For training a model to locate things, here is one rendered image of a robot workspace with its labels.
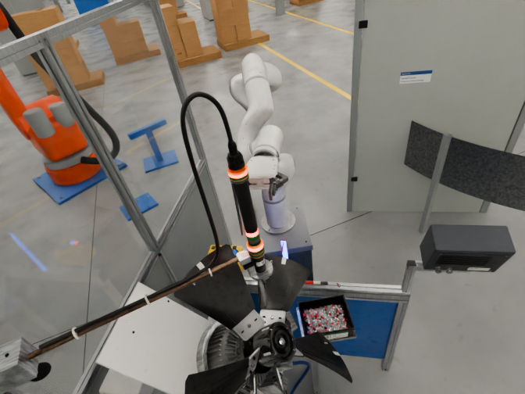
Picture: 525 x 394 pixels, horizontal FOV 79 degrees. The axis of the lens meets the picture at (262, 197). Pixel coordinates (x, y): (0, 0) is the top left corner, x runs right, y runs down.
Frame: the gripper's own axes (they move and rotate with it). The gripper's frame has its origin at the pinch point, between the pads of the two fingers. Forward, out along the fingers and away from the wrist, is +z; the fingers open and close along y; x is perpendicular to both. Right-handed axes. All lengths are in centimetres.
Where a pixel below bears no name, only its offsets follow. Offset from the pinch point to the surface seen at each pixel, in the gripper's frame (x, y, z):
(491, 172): -87, -123, -125
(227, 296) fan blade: -31.2, 11.6, 12.8
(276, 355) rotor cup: -42.0, -4.3, 24.4
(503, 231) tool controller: -41, -81, -27
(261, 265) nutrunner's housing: -16.4, -1.1, 11.4
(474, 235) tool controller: -41, -71, -25
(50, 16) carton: -18, 533, -579
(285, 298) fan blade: -47.2, -4.0, 2.2
